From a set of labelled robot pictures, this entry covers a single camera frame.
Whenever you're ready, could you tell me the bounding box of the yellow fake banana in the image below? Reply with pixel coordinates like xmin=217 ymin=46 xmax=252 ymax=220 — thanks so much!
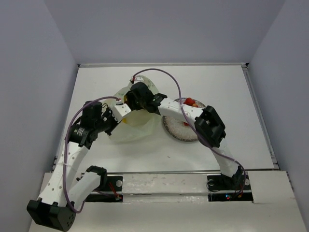
xmin=122 ymin=95 xmax=128 ymax=123

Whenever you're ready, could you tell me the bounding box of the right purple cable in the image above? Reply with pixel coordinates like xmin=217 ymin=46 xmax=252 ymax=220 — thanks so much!
xmin=131 ymin=68 xmax=247 ymax=194

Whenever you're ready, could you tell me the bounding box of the aluminium rail back edge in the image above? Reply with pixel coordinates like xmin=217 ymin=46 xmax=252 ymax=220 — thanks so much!
xmin=78 ymin=62 xmax=249 ymax=68

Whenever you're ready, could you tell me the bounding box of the red orange fake fruit bunch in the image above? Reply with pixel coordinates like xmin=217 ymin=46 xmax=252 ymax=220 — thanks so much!
xmin=183 ymin=98 xmax=198 ymax=108

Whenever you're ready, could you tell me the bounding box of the purple cable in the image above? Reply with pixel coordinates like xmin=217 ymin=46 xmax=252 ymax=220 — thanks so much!
xmin=63 ymin=96 xmax=121 ymax=214
xmin=131 ymin=68 xmax=247 ymax=194

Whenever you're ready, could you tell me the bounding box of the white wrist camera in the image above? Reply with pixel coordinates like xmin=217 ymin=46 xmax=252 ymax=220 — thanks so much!
xmin=128 ymin=76 xmax=144 ymax=90
xmin=112 ymin=101 xmax=131 ymax=123

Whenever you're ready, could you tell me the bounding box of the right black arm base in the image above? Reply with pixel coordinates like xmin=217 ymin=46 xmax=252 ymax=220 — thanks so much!
xmin=206 ymin=175 xmax=253 ymax=202

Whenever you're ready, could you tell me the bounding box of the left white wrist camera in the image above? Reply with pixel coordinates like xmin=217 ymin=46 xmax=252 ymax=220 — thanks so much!
xmin=112 ymin=101 xmax=131 ymax=123

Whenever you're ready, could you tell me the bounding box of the aluminium rail edge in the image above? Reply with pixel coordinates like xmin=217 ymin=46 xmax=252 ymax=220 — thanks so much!
xmin=78 ymin=62 xmax=249 ymax=68
xmin=242 ymin=63 xmax=281 ymax=170

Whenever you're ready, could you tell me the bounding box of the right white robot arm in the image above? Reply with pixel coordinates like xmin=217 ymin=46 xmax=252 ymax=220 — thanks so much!
xmin=125 ymin=82 xmax=246 ymax=194

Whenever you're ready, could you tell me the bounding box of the speckled ceramic plate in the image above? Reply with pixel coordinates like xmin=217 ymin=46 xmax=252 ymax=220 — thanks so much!
xmin=159 ymin=98 xmax=205 ymax=142

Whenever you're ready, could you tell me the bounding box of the translucent yellowish plastic bag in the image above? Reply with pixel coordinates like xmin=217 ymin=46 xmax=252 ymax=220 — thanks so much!
xmin=105 ymin=75 xmax=162 ymax=143

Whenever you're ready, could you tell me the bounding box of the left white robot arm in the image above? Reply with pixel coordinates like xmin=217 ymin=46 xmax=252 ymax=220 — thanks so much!
xmin=27 ymin=101 xmax=117 ymax=232

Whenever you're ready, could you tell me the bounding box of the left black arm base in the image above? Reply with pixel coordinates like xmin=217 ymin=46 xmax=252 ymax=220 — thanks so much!
xmin=86 ymin=175 xmax=123 ymax=203

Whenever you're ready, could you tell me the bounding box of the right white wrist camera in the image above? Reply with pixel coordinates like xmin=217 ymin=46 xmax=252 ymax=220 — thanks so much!
xmin=128 ymin=76 xmax=144 ymax=90

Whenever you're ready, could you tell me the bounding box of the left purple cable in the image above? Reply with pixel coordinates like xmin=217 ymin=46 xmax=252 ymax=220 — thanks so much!
xmin=63 ymin=96 xmax=121 ymax=214

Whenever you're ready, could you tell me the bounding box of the aluminium rail right edge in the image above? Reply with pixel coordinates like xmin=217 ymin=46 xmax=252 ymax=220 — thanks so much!
xmin=242 ymin=63 xmax=281 ymax=170

